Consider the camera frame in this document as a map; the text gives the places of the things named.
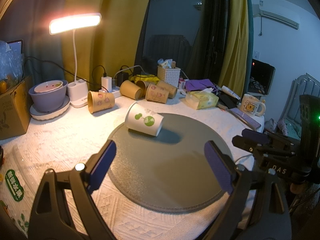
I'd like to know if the black power adapter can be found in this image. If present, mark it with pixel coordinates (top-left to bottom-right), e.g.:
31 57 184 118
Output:
117 72 129 87

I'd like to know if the purple bowl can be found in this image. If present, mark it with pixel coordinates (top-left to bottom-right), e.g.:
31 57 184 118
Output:
28 80 68 112

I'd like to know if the yellow tissue pack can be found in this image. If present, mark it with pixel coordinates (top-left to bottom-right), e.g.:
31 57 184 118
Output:
185 88 219 110

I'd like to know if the clear plastic bag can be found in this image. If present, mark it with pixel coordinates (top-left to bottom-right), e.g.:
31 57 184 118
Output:
1 41 23 86

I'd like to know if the yellow bag behind cups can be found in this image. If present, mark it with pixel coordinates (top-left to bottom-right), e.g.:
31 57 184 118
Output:
129 74 160 84

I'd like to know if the brown paper cup behind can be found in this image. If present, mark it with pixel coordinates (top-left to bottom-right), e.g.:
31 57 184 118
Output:
136 80 150 97

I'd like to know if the white charger plug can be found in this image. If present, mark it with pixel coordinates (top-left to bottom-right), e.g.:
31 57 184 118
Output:
101 76 112 93

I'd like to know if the white lace tablecloth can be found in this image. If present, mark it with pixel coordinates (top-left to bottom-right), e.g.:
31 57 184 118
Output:
1 95 254 239

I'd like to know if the green label snack packet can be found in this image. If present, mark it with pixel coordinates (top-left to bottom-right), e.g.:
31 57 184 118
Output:
1 165 31 237

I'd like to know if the white air conditioner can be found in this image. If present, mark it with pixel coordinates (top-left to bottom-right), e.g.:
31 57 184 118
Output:
252 4 300 30

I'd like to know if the white desk lamp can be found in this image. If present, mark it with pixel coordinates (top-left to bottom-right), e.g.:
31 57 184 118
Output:
49 12 101 108

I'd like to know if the tablet screen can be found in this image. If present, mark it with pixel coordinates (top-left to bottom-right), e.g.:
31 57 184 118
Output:
5 40 23 54

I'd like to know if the white paper cup green print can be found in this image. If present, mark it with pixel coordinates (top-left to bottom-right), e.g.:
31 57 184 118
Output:
125 102 164 137

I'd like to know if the cardboard box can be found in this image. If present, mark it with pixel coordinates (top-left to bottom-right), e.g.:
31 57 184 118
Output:
0 76 33 140

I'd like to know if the white power strip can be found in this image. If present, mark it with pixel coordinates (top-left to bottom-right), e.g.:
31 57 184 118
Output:
99 86 121 98

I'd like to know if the white bear mug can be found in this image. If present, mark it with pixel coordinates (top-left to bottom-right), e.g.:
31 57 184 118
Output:
240 94 266 116

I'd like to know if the round grey heating mat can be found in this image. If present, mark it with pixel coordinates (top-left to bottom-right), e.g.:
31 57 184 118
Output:
108 113 231 213

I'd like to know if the white lattice basket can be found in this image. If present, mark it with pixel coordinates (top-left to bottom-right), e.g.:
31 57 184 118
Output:
157 67 181 87

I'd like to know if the white plate under bowl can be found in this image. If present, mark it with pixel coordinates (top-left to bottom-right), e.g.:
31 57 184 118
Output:
29 96 70 121

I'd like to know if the pink inner bowl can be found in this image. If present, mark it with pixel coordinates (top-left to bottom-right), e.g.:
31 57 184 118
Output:
34 80 63 94

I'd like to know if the yellow curtain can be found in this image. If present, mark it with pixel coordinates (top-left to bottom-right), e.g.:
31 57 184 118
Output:
61 0 149 90

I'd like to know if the black monitor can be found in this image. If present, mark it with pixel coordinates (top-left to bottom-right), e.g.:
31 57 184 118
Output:
248 59 276 95

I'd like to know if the brown printed paper cup front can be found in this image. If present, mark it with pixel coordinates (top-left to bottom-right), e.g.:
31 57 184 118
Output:
145 84 169 104

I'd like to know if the plain brown paper cup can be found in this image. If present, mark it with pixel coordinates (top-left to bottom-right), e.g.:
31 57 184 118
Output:
120 80 143 100

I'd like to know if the white tube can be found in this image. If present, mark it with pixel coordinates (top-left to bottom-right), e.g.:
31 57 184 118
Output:
221 86 241 100

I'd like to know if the purple cloth pouch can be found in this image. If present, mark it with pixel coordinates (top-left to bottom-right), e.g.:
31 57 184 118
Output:
185 79 216 92

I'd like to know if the brown paper cup right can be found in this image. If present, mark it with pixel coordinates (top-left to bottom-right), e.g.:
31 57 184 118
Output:
157 80 177 99

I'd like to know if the brown paper cup lying apart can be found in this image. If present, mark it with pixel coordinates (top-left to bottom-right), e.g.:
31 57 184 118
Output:
87 91 115 114

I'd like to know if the purple notebook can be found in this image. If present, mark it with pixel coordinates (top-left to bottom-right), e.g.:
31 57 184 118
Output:
228 107 261 131

